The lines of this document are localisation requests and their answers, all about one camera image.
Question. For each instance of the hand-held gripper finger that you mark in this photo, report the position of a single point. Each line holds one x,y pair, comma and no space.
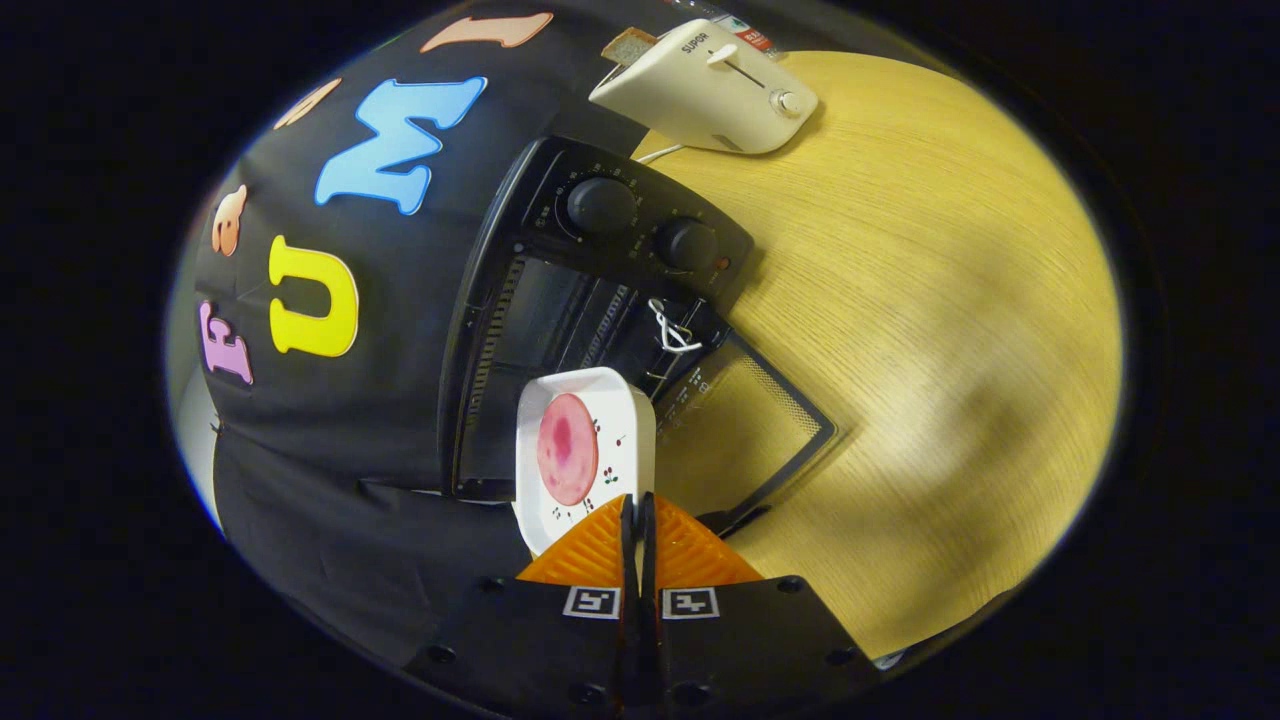
630,550
648,550

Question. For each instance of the pink ham slice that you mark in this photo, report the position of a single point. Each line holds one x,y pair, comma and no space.
567,450

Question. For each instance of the white square plate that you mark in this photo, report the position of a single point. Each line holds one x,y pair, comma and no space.
625,420

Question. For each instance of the black toaster oven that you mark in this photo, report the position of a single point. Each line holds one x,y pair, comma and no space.
600,205

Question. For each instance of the white pop-up toaster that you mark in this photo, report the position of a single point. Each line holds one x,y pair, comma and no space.
700,95

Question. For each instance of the black backdrop cloth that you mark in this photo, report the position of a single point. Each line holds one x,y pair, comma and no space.
330,480

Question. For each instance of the brown bread slice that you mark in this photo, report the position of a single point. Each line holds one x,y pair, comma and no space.
628,45

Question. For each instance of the clear plastic water bottle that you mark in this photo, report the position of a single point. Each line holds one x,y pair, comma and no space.
757,40

